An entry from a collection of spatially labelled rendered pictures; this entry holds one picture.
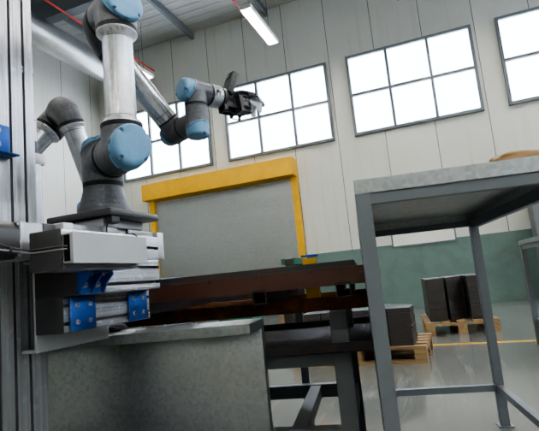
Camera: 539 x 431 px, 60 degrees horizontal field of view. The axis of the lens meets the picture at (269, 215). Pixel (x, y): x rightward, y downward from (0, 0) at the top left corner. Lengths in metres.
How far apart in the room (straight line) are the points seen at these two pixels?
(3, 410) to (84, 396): 0.56
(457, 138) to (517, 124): 1.09
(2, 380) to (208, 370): 0.64
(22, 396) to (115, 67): 0.90
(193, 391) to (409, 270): 8.44
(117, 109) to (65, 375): 1.01
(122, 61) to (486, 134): 9.20
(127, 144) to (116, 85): 0.18
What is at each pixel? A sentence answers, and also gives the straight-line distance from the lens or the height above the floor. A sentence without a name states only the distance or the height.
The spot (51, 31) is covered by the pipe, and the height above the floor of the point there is 6.02.
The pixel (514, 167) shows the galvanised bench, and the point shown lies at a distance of 1.36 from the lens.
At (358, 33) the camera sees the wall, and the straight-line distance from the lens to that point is 11.21.
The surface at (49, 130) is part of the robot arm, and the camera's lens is 2.03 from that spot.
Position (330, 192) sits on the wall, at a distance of 10.27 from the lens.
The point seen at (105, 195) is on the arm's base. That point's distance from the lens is 1.42.
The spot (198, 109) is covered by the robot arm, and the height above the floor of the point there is 1.36.
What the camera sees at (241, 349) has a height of 0.59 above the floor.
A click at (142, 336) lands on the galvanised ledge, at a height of 0.67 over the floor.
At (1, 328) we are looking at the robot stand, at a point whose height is 0.75.
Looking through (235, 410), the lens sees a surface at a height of 0.39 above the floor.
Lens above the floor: 0.80
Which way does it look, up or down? 8 degrees up
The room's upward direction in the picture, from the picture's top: 6 degrees counter-clockwise
